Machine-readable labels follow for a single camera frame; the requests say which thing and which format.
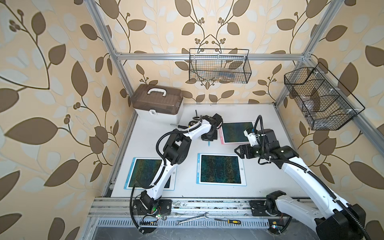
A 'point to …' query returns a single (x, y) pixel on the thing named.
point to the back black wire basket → (223, 65)
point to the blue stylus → (208, 143)
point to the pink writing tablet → (232, 133)
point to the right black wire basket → (324, 102)
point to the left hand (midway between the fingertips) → (210, 138)
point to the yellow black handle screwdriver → (230, 221)
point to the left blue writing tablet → (145, 171)
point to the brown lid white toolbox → (157, 103)
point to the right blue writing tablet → (222, 169)
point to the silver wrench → (178, 222)
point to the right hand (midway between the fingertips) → (241, 149)
